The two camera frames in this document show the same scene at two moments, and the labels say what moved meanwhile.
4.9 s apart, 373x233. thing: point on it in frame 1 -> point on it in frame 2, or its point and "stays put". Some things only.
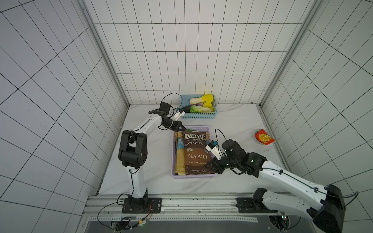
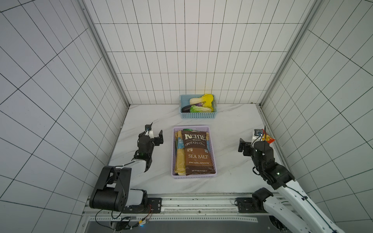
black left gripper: [177, 124] -> [159, 140]
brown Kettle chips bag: [196, 152] stays put
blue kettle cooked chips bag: [179, 160] stays put
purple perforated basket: [200, 127] stays put
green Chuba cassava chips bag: [191, 130] stays put
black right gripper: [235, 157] -> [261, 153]
